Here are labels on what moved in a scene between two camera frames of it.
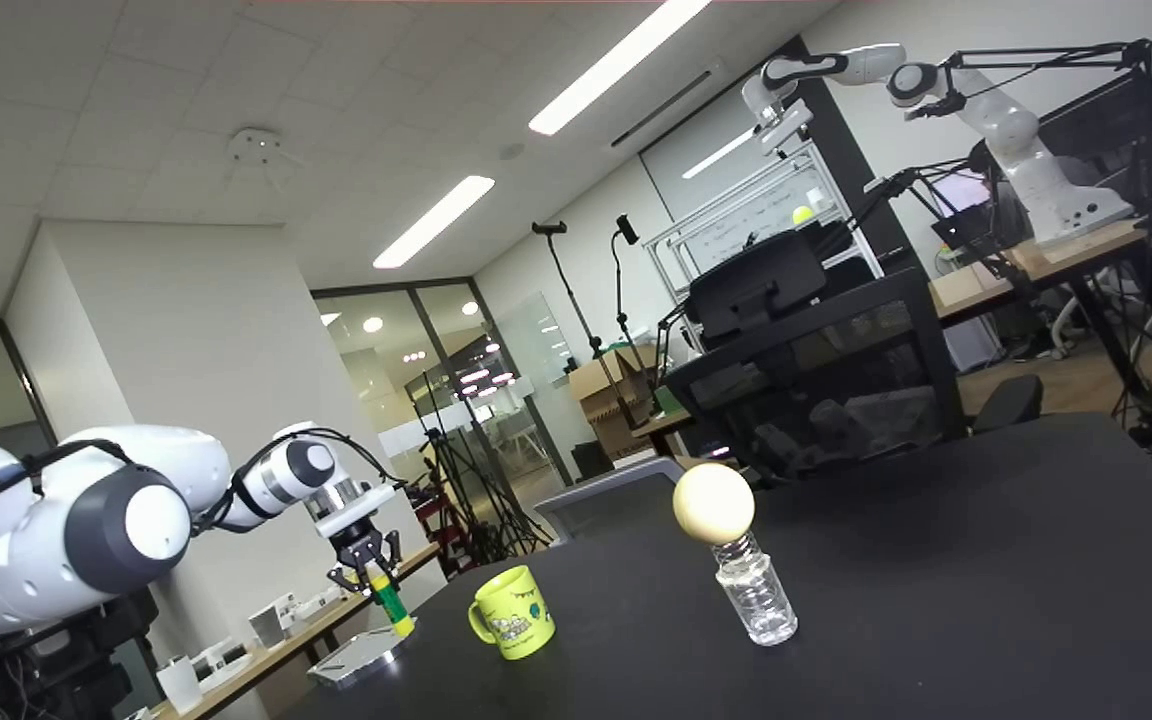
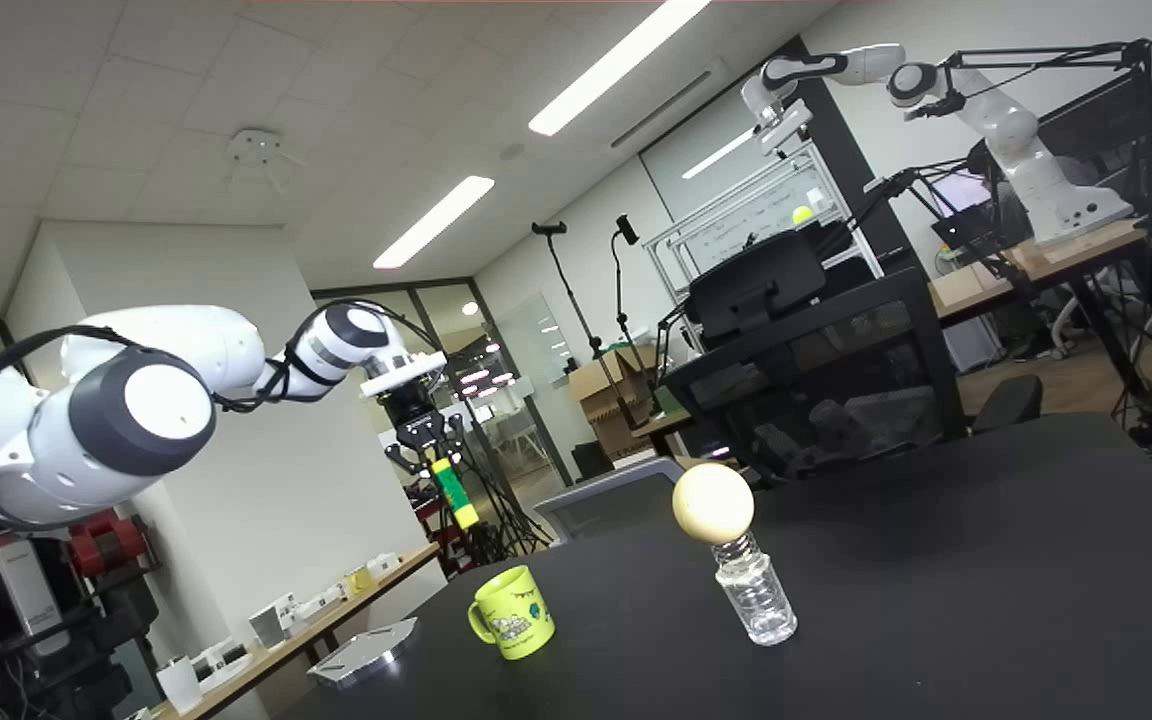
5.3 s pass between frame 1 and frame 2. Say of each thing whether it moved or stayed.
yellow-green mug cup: stayed
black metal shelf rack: stayed
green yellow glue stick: moved
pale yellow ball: stayed
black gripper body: moved
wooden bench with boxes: stayed
